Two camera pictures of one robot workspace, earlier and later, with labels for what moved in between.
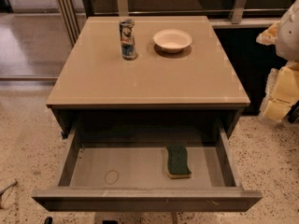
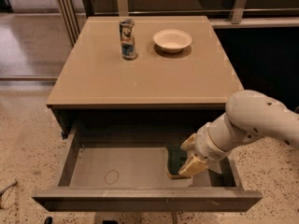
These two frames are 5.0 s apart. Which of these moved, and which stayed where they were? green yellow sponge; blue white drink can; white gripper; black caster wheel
Moved: white gripper
Stayed: black caster wheel; blue white drink can; green yellow sponge
